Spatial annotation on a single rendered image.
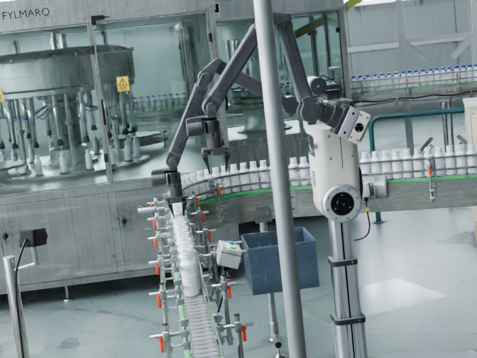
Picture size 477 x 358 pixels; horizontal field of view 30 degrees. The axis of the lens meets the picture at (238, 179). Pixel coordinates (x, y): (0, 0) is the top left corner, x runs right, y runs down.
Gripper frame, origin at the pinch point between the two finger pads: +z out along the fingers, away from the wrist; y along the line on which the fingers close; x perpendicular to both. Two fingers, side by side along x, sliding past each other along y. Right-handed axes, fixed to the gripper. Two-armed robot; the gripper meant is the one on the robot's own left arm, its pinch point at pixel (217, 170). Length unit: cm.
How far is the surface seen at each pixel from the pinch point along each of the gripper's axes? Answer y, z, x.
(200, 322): -15, 39, -60
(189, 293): -17, 38, -29
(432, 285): 161, 141, 271
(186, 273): -16.8, 30.8, -28.8
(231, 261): 0.5, 32.9, -10.6
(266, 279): 20, 60, 55
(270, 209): 39, 52, 179
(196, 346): -17, 39, -82
